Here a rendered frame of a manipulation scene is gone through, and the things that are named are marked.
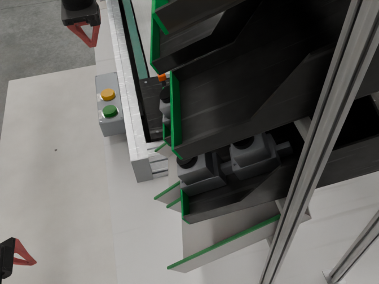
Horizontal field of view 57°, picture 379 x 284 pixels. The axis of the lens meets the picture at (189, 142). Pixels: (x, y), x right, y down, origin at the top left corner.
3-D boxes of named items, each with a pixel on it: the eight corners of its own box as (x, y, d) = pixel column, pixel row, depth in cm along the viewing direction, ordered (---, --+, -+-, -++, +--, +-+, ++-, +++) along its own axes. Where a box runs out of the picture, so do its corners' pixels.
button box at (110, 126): (104, 137, 101) (98, 123, 96) (98, 89, 114) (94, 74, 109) (128, 133, 102) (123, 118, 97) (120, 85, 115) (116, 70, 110)
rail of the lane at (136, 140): (137, 183, 95) (129, 159, 87) (109, 11, 150) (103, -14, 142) (157, 178, 96) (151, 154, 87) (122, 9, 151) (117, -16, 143)
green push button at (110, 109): (104, 120, 98) (102, 115, 96) (103, 110, 100) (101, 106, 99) (118, 118, 98) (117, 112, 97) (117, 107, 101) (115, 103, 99)
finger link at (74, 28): (107, 31, 78) (96, -10, 70) (109, 50, 73) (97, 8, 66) (76, 36, 77) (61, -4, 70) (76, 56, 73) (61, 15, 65)
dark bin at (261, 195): (189, 225, 52) (163, 204, 46) (185, 154, 60) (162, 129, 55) (395, 167, 42) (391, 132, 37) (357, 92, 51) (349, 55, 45)
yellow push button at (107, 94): (102, 103, 102) (101, 98, 101) (101, 94, 105) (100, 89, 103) (116, 101, 103) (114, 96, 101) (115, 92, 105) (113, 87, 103)
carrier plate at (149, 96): (151, 143, 92) (150, 138, 90) (139, 84, 107) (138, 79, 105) (239, 125, 95) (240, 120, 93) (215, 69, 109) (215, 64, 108)
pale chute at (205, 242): (184, 274, 67) (166, 269, 65) (182, 211, 75) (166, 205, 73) (312, 219, 51) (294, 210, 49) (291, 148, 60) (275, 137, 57)
